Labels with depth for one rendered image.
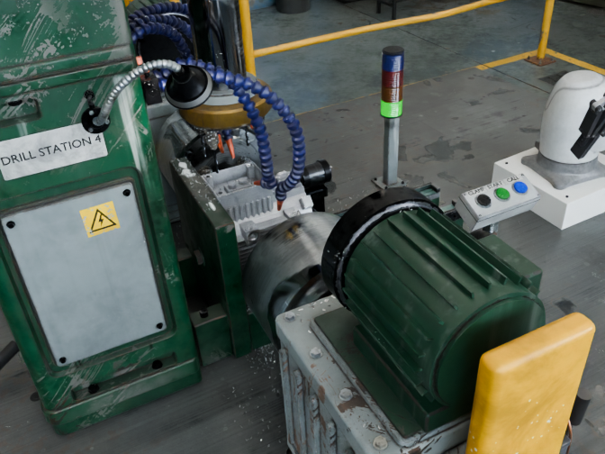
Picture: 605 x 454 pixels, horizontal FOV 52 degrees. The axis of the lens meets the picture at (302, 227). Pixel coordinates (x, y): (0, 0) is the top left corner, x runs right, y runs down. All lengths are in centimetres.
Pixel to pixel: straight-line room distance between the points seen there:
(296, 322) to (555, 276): 87
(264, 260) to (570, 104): 98
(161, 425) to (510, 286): 81
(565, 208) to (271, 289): 95
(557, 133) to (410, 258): 111
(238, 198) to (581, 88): 94
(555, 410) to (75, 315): 77
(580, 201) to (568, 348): 115
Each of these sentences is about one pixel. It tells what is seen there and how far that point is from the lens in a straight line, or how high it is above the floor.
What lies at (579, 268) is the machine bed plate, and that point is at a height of 80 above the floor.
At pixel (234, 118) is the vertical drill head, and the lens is 115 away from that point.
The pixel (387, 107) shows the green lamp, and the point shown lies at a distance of 180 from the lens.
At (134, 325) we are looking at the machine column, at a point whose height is 101.
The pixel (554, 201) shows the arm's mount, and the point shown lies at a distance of 180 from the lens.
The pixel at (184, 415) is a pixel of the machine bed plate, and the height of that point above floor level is 80.
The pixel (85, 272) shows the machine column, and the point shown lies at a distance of 110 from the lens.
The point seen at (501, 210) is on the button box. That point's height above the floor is 105.
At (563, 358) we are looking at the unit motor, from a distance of 68.
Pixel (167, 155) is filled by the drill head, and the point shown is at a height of 109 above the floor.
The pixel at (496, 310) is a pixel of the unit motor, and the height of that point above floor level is 134.
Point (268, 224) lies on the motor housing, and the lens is 130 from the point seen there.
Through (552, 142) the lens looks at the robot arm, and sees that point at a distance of 182.
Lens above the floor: 179
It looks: 35 degrees down
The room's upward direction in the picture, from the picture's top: 4 degrees counter-clockwise
